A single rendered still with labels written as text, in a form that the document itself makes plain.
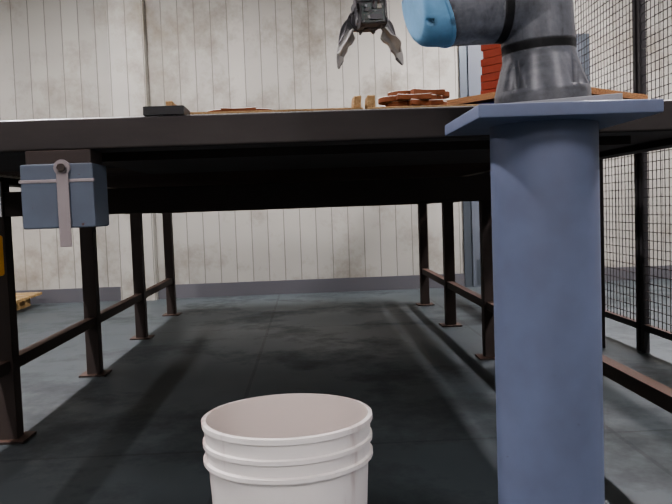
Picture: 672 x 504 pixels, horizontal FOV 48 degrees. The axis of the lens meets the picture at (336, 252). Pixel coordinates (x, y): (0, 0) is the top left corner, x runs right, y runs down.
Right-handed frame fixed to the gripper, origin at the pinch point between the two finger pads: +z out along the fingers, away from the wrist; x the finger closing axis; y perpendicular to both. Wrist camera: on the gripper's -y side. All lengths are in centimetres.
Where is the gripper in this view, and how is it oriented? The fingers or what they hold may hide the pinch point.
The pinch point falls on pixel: (370, 68)
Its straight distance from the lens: 179.9
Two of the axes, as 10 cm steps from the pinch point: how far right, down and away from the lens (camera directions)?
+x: 9.9, -0.9, 1.4
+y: 1.4, 0.1, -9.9
